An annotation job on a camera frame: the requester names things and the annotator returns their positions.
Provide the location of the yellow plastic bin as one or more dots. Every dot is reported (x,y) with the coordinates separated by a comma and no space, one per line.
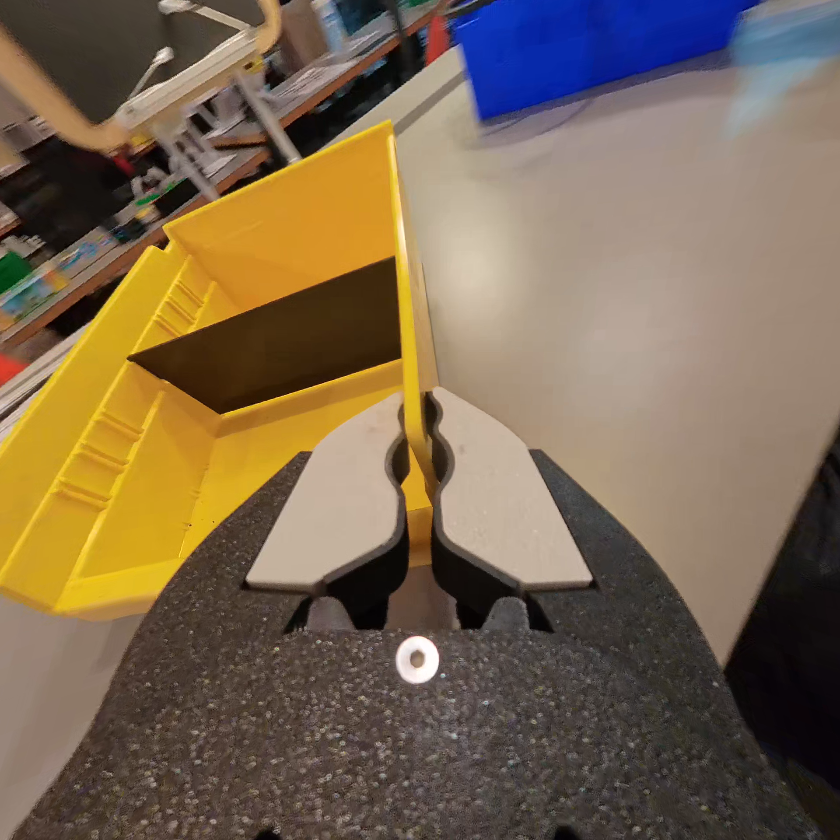
(262,229)

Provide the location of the grey desk with wooden edge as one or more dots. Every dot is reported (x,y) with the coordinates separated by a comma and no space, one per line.
(98,262)

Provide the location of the black bin divider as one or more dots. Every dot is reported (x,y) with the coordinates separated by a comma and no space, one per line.
(282,334)

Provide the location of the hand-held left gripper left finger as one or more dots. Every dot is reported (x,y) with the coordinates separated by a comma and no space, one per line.
(341,499)

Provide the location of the blue plastic bin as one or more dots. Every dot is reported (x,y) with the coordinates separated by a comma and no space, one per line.
(590,52)

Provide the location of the colourful printed box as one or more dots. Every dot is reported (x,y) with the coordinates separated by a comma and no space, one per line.
(33,298)

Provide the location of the pale blue blurred object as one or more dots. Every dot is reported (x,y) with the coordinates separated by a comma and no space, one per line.
(781,72)

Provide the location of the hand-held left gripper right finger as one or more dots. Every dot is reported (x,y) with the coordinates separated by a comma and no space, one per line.
(505,512)

